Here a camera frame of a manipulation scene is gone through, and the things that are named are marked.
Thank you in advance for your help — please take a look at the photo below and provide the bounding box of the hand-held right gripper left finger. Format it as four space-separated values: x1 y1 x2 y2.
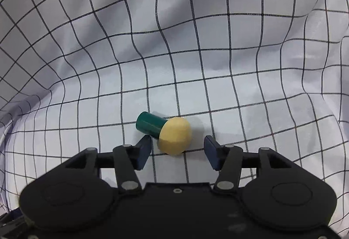
64 135 152 191

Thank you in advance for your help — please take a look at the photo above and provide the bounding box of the green and cream mushroom toy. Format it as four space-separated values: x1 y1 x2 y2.
136 111 193 156

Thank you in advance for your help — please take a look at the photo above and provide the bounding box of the checked white bed sheet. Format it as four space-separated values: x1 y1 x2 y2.
0 0 349 213

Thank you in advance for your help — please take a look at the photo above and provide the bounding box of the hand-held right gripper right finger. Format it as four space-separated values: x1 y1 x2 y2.
204 135 296 190

